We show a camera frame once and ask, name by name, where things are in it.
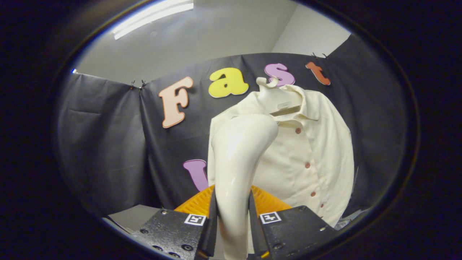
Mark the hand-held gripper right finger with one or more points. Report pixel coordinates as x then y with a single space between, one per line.
254 231

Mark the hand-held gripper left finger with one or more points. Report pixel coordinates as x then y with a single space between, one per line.
212 234

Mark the white garment steamer head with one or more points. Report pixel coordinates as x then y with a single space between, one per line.
236 162

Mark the cream button-up shirt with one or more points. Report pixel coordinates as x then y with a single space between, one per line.
317 155

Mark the white clothes hanger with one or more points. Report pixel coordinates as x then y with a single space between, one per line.
278 99

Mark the black backdrop cloth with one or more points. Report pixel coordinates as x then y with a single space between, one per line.
108 144

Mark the ceiling light panel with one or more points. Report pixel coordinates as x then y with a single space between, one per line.
151 18

